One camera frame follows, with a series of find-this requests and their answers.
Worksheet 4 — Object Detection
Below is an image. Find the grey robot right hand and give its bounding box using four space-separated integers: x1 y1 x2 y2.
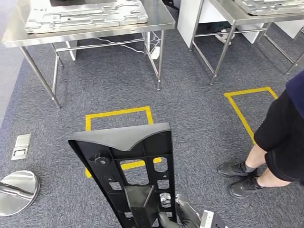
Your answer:
158 192 202 228

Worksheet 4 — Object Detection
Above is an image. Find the black plastic panel part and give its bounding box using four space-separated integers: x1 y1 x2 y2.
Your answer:
68 123 178 228

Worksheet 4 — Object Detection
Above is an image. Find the steel workbench table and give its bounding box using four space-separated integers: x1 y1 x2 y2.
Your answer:
1 0 177 110
189 0 304 86

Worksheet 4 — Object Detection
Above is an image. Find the person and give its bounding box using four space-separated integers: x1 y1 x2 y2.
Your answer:
216 69 304 200

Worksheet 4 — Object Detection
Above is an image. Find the white power strip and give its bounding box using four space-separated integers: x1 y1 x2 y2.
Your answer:
150 46 161 61

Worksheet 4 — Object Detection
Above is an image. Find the person's white shoe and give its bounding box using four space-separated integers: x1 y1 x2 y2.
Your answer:
214 28 236 46

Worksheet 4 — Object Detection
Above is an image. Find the white cabinet panel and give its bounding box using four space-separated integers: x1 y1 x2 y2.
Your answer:
237 23 265 45
177 0 229 50
275 19 304 40

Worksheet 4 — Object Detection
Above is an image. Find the metal floor outlet box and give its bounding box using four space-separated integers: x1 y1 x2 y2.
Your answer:
11 133 32 162

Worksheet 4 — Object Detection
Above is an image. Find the grey metal stamped plate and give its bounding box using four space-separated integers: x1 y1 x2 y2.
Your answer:
234 0 304 17
24 0 149 35

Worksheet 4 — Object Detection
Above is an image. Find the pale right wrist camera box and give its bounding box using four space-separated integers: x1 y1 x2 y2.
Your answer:
200 210 226 228

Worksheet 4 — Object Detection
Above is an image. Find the white power cable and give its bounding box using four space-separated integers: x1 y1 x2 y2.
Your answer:
94 30 162 55

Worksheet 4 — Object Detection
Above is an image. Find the chrome round post base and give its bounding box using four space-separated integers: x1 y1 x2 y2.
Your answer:
0 170 41 218

